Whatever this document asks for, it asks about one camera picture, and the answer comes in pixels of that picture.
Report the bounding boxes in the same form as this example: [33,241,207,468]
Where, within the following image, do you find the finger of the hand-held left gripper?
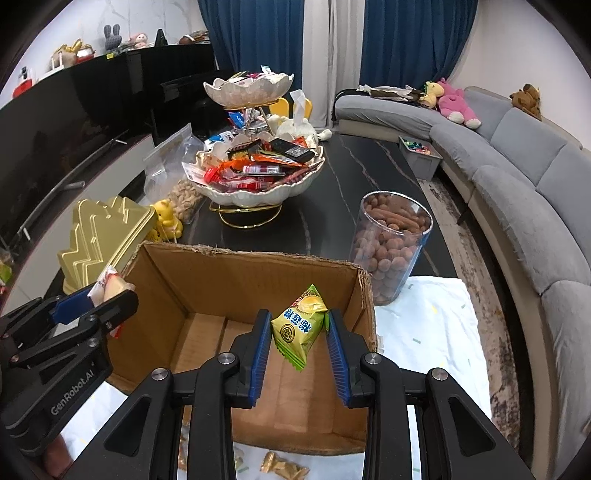
[0,286,98,344]
[11,291,139,370]

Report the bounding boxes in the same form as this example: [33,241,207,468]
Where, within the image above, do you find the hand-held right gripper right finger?
[325,308,536,480]

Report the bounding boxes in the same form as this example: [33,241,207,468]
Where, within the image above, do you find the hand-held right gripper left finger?
[81,309,273,480]

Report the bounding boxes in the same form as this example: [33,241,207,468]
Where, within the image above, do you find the white snack packet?
[88,265,137,340]

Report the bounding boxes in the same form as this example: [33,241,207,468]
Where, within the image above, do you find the yellow green snack packet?
[270,284,331,374]

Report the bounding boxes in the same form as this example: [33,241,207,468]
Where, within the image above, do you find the brown cardboard box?
[106,240,379,455]

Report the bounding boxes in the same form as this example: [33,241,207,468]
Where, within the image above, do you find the colourful snack bags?
[0,249,14,296]

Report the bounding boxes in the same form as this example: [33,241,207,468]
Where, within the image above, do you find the gold tree-shaped lid jar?
[58,196,158,294]

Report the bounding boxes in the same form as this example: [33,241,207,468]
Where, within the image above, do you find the light blue tablecloth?
[60,276,518,480]

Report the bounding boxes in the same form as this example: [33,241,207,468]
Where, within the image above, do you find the yellow bear figurine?
[150,199,185,241]

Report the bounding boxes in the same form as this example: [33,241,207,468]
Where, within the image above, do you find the gold wrapped candy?
[261,451,310,480]

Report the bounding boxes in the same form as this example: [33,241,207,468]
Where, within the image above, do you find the clear jar of brown balls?
[348,191,434,306]

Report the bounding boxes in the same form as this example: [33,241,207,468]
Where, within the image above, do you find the clear bag of peanuts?
[143,124,206,224]

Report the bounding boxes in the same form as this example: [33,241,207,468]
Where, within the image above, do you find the white television cabinet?
[0,131,158,305]

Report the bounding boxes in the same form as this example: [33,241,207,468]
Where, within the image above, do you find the two-tier white bowl stand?
[182,71,326,228]

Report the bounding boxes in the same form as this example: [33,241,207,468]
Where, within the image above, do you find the black curved television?
[0,60,158,259]

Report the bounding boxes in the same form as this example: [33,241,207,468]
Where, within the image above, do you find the patterned rug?
[418,178,522,444]

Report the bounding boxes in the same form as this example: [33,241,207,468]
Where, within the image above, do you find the large pile of snack packets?
[185,131,324,195]

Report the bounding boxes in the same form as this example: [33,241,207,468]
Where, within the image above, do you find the grey storage bin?
[398,136,444,182]

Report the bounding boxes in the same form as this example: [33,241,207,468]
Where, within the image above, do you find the white plush toy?
[265,115,333,148]

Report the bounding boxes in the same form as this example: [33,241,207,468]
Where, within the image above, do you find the yellow tissue box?
[269,90,314,124]

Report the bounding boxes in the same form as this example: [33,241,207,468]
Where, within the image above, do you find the gold white shelf ornament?
[51,39,95,70]

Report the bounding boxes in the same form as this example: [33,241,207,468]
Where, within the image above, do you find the grey curved sofa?
[333,85,591,444]

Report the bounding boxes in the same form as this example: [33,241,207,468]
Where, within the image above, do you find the black piano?
[124,41,232,139]

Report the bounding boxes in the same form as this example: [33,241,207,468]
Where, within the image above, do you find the small pile of snack packets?
[228,65,278,84]

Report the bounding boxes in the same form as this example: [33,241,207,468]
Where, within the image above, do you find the brown white cloth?
[358,84,423,101]

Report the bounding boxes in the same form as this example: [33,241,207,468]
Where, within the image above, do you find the yellow plush toy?
[418,80,439,109]

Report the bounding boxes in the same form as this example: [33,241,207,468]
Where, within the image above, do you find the pink plush toy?
[436,78,482,129]

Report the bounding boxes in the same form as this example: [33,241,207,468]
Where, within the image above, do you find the blue curtain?
[360,0,478,90]
[198,0,305,93]

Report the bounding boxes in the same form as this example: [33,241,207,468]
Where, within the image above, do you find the white sheer curtain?
[302,0,366,130]

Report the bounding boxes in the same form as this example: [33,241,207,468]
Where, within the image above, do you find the brown plush toy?
[509,84,542,121]

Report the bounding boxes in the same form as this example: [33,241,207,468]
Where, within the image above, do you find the white security camera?
[13,67,35,97]

